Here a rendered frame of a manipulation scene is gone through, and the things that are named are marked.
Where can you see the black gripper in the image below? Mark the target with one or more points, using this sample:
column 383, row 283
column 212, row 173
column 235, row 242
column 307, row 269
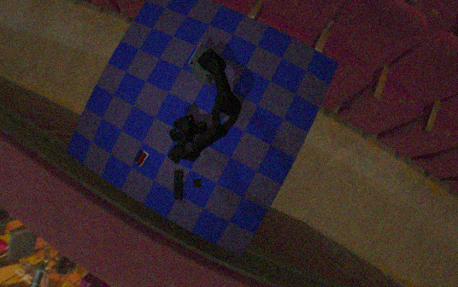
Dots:
column 197, row 127

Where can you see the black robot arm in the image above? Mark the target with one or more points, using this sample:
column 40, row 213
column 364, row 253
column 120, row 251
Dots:
column 225, row 102

